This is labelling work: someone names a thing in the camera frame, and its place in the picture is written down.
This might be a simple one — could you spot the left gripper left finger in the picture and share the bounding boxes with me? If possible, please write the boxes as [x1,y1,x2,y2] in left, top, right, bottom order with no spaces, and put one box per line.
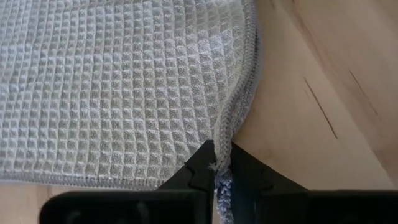
[158,139,216,224]

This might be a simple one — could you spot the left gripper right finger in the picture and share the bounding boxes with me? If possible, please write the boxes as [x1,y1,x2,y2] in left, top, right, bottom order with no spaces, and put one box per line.
[229,142,308,224]

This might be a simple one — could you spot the grey waffle microfiber towel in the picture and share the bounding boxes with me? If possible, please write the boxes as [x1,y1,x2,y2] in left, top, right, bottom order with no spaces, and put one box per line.
[0,0,262,224]

